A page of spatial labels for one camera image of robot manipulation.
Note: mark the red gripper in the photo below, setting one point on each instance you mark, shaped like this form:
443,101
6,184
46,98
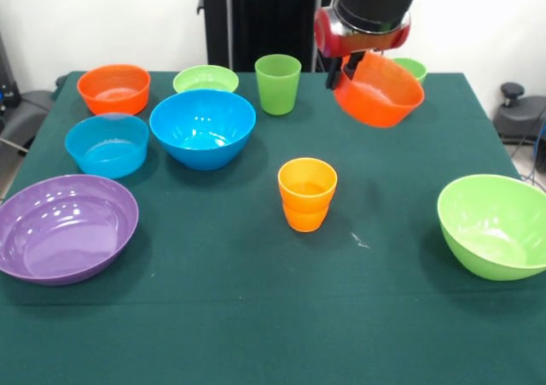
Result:
362,43

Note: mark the orange bowl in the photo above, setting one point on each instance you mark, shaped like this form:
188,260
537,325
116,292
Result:
375,107
113,99

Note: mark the orange-yellow stepped cup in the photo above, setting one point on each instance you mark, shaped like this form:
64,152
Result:
307,214

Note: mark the green stepped cup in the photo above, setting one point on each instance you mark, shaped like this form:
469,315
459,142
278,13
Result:
417,71

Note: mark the small light green bowl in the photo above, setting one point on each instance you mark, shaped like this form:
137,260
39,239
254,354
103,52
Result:
205,79

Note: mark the large blue bowl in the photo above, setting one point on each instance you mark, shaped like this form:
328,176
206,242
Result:
202,146

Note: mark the grey stand base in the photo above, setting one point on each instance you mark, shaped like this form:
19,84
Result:
25,112
520,120

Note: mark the large green bowl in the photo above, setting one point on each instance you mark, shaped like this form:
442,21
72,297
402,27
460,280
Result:
490,240

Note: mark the dark green tablecloth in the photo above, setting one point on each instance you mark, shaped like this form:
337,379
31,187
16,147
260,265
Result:
273,295

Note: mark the small blue bowl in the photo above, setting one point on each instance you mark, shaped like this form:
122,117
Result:
106,159

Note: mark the purple bowl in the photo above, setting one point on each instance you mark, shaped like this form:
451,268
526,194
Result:
64,240

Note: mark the black device with blue light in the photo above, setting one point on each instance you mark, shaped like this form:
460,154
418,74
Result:
8,86

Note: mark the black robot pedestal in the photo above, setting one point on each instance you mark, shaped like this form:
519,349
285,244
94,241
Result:
264,18

